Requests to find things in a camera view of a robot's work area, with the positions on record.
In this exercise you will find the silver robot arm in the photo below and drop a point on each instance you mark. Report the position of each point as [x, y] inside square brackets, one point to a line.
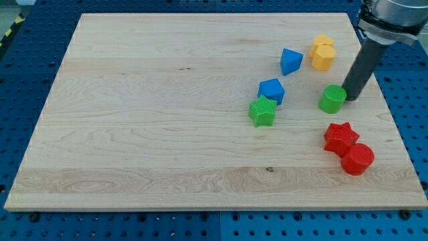
[389, 21]

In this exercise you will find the wooden board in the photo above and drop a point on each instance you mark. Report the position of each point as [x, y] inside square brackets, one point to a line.
[149, 112]

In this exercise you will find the green star block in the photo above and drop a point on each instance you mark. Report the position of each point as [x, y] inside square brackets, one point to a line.
[262, 111]

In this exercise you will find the red star block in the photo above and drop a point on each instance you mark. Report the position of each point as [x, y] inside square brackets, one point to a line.
[339, 138]

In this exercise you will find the blue cube block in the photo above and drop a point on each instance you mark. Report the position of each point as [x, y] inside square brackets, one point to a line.
[272, 89]

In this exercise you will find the blue triangle block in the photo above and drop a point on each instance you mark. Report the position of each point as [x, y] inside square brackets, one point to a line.
[290, 61]

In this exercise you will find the green cylinder block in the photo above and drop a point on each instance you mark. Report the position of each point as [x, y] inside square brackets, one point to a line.
[332, 99]

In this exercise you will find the yellow hexagon block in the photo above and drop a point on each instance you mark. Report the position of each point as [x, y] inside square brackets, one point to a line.
[322, 57]

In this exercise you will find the yellow heart block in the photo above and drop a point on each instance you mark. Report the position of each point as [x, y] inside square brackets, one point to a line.
[320, 40]

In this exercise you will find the red cylinder block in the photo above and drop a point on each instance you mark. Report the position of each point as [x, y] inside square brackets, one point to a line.
[357, 159]

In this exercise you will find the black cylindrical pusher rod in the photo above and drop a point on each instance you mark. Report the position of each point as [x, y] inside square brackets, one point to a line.
[369, 55]

